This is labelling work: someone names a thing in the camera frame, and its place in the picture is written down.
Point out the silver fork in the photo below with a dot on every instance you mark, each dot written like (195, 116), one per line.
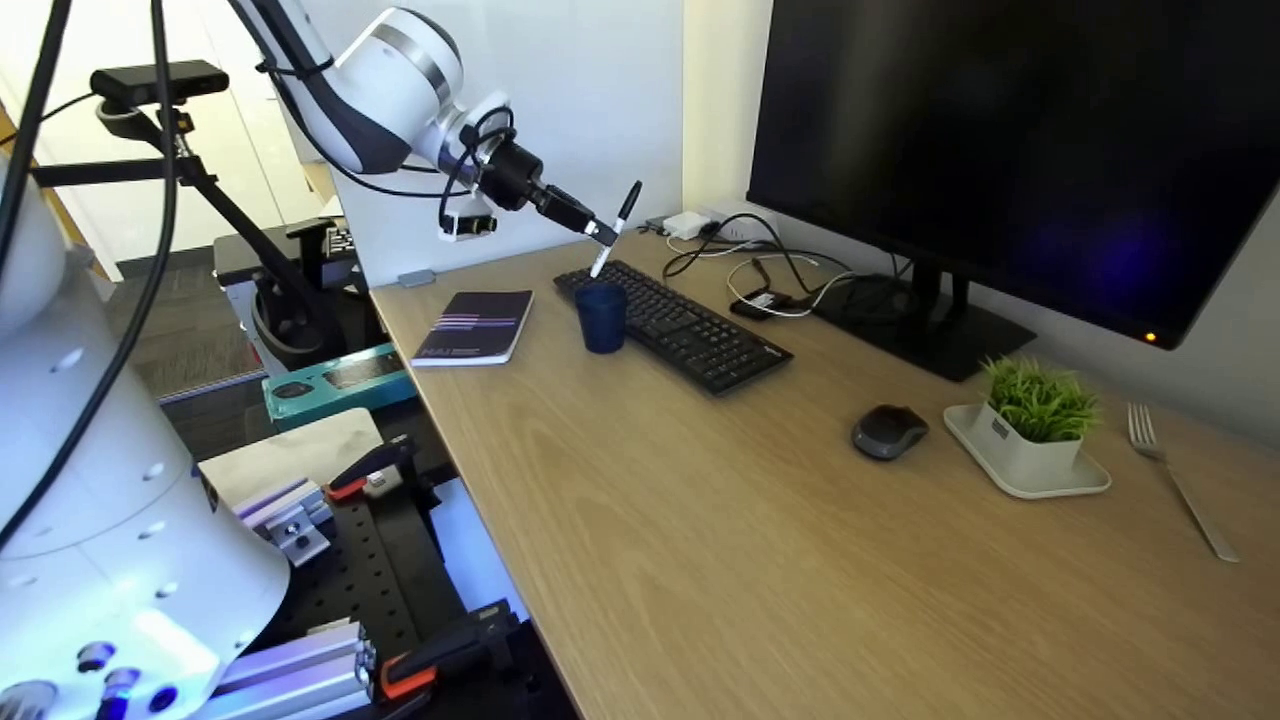
(1140, 432)

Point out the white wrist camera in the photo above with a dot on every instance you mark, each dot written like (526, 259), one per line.
(464, 219)

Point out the black orange clamp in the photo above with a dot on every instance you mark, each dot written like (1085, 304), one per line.
(471, 641)

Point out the dark purple striped notebook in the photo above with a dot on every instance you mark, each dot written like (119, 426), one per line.
(478, 328)

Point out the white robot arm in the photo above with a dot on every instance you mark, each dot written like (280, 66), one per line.
(127, 584)

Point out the dark computer mouse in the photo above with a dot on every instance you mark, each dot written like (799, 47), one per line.
(885, 432)

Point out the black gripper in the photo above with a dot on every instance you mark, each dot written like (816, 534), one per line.
(512, 176)

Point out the black keyboard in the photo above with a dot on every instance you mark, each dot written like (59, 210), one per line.
(688, 338)

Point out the black camera on tripod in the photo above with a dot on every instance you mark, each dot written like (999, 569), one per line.
(289, 309)

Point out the white power adapter box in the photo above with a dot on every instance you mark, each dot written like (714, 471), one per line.
(685, 224)

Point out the small green potted plant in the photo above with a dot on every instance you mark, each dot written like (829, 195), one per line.
(1036, 403)

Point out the black and white marker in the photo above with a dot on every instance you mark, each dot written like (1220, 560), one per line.
(618, 224)

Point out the blue plastic cup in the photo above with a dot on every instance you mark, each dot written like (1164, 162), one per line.
(601, 312)

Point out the black computer monitor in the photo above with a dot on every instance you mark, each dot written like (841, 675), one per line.
(1093, 159)

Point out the white square plant tray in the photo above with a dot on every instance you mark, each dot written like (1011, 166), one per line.
(1026, 471)

